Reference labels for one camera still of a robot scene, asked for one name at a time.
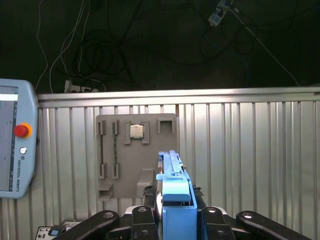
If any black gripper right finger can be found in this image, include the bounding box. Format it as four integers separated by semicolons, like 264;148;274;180
191;184;312;240

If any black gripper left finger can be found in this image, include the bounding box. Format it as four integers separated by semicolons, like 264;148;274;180
52;184;161;240

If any hard disk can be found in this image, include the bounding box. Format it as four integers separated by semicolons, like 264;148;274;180
156;149;201;240

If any grey parts rack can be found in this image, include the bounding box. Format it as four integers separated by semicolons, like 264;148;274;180
96;113;179;201

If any black blue slot latch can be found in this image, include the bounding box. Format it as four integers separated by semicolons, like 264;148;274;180
48;226;64;237

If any silver CPU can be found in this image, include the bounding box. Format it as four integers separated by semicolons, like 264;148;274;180
129;123;146;139

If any pale blue teach pendant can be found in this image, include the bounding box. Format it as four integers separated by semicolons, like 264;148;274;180
0;78;39;200

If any white blue power strip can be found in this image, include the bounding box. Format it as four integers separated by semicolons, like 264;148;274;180
207;0;235;27

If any thin white cable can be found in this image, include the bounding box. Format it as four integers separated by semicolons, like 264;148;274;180
233;7;300;88

